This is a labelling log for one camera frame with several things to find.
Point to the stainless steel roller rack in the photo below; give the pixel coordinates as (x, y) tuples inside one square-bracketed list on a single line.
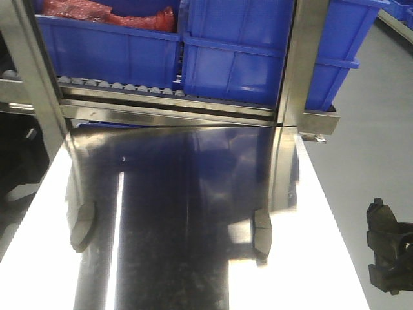
[(55, 105)]

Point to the far blue bin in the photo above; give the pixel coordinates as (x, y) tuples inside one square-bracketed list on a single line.
[(398, 9)]

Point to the red plastic bag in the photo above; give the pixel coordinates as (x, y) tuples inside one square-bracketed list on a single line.
[(163, 20)]

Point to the grey brake pad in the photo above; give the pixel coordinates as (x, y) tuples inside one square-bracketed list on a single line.
[(381, 221), (83, 226), (261, 234)]

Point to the blue plastic bin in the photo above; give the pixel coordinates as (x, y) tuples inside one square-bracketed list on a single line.
[(87, 49), (235, 50)]

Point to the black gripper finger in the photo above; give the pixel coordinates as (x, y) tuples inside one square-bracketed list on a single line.
[(391, 277), (391, 245)]

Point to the right blue plastic bin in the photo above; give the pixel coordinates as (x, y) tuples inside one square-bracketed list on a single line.
[(235, 50)]

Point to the left blue plastic bin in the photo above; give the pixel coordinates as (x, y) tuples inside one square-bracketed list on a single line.
[(87, 49)]

